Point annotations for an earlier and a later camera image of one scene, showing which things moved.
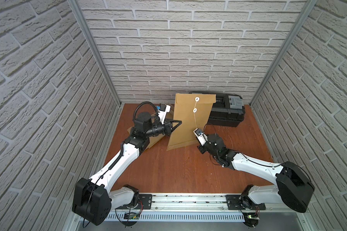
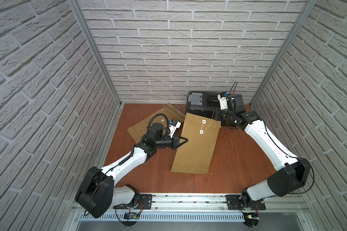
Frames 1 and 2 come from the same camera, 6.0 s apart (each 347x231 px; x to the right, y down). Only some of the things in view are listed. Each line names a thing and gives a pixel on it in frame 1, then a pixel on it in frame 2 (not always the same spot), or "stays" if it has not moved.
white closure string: [195, 109] -> [203, 122]
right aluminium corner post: [308, 7] stays
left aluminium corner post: [97, 48] stays
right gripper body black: [205, 148] -> [226, 115]
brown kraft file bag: [194, 111] -> [195, 156]
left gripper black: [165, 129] -> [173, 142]
